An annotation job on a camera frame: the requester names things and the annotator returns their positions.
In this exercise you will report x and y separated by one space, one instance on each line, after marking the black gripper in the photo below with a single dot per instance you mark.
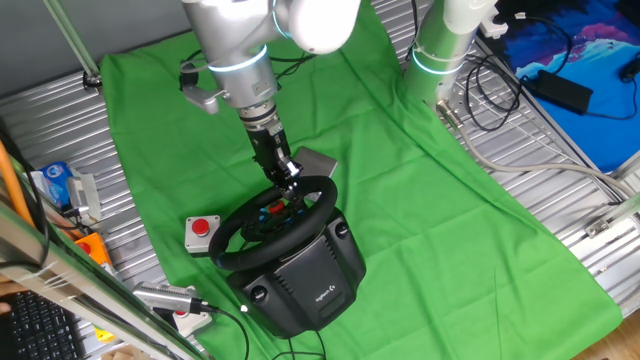
272 155

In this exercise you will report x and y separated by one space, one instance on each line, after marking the black leather steering wheel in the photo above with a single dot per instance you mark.
225 255

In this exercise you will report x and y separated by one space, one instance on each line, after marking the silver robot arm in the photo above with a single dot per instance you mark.
240 50

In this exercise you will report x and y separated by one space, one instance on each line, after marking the black wheel base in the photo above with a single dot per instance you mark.
300 285

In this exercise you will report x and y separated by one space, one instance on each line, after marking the person's hand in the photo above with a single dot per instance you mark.
4 308

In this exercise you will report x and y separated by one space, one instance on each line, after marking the silver digital scale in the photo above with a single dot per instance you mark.
320 162

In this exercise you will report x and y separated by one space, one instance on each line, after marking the white box red button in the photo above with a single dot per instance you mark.
192 322
200 227

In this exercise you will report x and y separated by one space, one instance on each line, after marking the green cloth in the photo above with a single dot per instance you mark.
425 225

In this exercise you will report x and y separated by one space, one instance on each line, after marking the orange box red button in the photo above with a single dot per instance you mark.
97 250

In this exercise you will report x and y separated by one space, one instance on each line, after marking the thin metal pole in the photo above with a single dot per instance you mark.
92 81

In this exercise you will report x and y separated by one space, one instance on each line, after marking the blue tissue pack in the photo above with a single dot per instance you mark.
55 180

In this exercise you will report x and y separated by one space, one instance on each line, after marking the wooden block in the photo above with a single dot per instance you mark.
120 356

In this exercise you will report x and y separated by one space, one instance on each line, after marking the white power plug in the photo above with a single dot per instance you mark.
495 27

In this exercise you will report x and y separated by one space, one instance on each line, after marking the orange pole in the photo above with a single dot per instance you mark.
12 185

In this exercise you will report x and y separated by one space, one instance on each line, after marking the black power adapter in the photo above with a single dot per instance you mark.
565 92

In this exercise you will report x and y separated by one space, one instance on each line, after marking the black keyboard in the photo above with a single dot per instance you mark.
40 330

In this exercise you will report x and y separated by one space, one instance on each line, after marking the blue patterned mat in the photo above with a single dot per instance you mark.
600 125

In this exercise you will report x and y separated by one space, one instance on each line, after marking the black computer mouse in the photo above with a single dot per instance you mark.
631 70

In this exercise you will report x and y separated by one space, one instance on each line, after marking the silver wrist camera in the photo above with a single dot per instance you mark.
202 99

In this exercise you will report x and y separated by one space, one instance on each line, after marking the grey depth camera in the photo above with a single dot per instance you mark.
160 296

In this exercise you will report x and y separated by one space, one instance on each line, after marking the silver ribbed camera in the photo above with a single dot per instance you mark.
82 192

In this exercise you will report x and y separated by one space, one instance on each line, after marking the aluminium frame rail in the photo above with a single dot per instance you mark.
75 282
600 227

